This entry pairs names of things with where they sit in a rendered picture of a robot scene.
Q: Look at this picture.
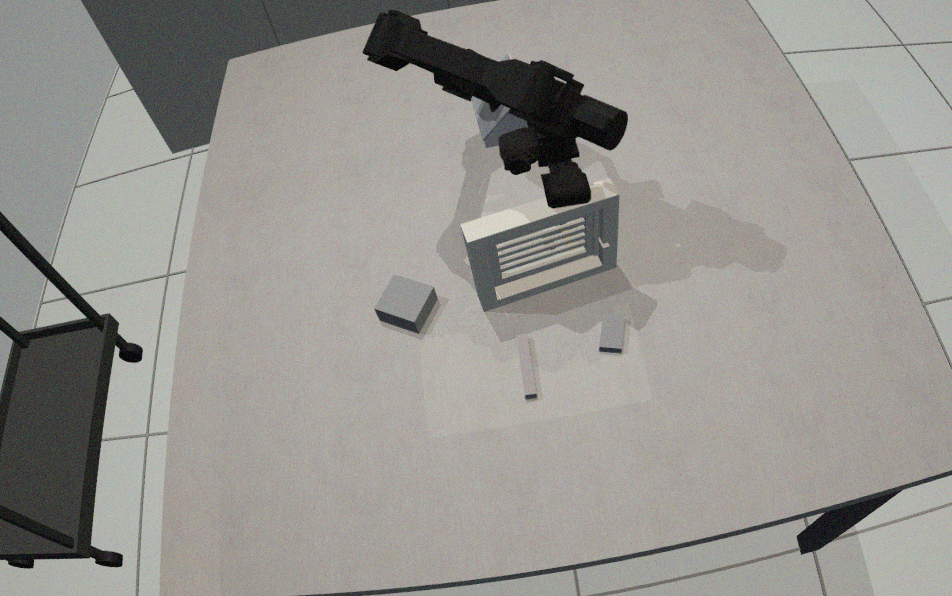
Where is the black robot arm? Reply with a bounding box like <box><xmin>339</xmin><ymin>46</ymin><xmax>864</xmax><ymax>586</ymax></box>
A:
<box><xmin>363</xmin><ymin>10</ymin><xmax>628</xmax><ymax>175</ymax></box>

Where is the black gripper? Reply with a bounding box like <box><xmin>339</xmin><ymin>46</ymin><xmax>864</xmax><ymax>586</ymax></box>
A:
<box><xmin>527</xmin><ymin>122</ymin><xmax>591</xmax><ymax>208</ymax></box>

